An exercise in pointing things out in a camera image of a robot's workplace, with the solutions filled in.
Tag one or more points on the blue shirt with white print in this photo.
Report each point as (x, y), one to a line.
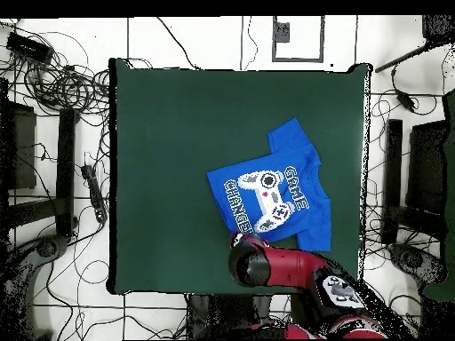
(291, 149)

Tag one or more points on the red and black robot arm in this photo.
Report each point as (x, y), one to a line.
(295, 266)

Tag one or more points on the black flat panel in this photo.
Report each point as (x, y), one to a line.
(23, 149)
(424, 167)

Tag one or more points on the dark green table cloth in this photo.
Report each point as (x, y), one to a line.
(177, 124)

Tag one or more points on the black power strip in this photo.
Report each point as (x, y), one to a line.
(94, 191)

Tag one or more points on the black stand bar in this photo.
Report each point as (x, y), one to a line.
(65, 170)
(394, 170)

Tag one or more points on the black stand base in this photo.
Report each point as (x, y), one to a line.
(46, 247)
(416, 261)

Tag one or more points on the small dark grey square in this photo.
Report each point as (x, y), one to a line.
(282, 32)

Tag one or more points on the black rod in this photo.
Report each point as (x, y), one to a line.
(401, 58)

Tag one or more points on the black speckled block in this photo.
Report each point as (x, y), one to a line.
(439, 28)

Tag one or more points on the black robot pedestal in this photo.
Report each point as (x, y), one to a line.
(220, 316)

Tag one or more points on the grey square frame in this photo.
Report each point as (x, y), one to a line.
(321, 39)

